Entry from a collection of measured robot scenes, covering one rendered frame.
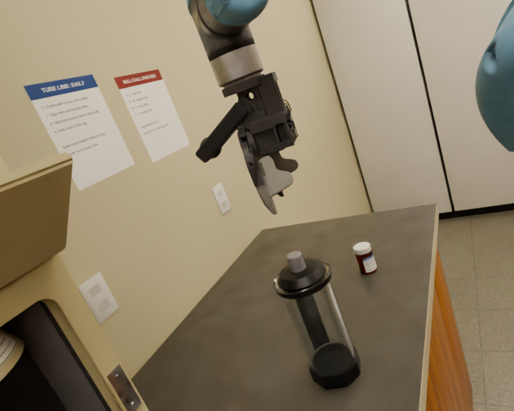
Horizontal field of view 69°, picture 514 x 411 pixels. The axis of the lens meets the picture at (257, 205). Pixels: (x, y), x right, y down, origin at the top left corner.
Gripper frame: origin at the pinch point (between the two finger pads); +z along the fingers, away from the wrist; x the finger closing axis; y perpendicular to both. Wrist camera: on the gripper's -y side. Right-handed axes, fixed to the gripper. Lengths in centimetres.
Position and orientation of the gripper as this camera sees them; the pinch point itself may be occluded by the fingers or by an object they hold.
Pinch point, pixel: (272, 200)
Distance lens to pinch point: 64.4
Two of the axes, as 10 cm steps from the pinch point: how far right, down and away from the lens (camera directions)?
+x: 1.9, -3.6, 9.1
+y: 9.2, -2.6, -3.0
